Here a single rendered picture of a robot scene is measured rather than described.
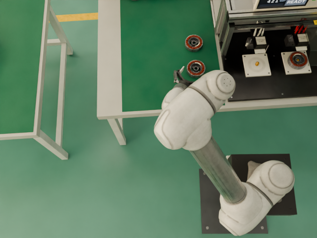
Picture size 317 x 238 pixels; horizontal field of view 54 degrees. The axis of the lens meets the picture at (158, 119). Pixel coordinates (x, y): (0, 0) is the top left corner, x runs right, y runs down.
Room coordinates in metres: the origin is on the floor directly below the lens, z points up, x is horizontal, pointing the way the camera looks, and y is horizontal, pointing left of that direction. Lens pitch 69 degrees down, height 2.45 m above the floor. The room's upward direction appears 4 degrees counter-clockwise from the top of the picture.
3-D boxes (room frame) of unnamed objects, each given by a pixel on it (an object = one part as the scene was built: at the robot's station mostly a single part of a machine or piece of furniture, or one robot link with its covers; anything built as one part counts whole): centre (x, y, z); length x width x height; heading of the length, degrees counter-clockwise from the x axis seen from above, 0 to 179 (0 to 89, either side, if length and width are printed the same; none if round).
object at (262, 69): (0.95, -0.62, 0.78); 0.15 x 0.15 x 0.01; 0
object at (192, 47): (1.14, -0.26, 0.77); 0.11 x 0.11 x 0.04
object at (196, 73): (0.95, -0.25, 0.77); 0.11 x 0.11 x 0.04
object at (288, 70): (0.94, -0.86, 0.78); 0.15 x 0.15 x 0.01; 0
